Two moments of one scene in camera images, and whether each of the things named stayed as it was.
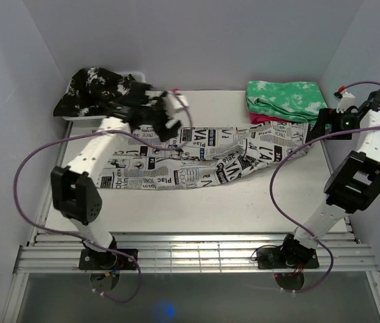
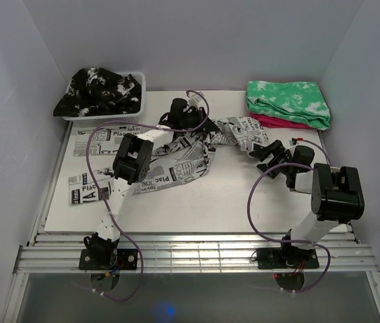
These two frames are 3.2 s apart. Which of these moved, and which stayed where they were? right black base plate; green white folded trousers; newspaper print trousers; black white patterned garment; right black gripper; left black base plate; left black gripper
Moved: left black gripper; newspaper print trousers; right black gripper
Stayed: black white patterned garment; left black base plate; green white folded trousers; right black base plate
